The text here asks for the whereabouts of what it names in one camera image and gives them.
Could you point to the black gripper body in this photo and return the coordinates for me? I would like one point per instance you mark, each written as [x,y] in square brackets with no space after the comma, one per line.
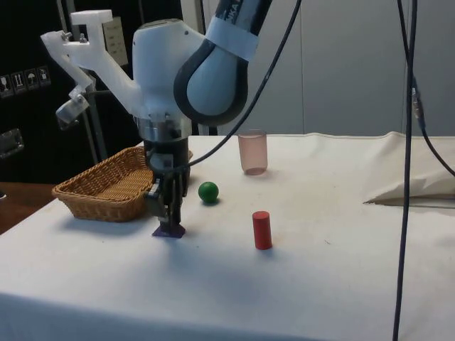
[177,152]

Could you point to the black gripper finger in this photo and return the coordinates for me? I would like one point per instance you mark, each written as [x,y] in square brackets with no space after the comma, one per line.
[176,213]
[158,199]

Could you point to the purple triangular block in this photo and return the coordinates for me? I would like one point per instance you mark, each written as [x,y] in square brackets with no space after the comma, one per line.
[170,233]

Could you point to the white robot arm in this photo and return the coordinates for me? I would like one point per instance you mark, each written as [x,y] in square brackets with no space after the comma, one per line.
[156,53]

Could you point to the wicker basket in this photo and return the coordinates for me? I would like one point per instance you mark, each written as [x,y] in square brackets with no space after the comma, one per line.
[103,188]

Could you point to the red cylinder block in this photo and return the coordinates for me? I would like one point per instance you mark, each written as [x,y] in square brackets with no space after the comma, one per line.
[262,231]

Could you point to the green ball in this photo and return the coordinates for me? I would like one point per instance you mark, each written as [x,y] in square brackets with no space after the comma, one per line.
[208,192]

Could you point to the see-through pink cup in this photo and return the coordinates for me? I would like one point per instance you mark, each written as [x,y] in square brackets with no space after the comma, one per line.
[252,152]

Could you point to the black cabinet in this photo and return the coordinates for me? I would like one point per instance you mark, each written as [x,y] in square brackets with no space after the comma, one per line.
[28,42]

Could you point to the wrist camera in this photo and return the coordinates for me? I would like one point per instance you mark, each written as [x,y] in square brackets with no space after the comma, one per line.
[96,60]

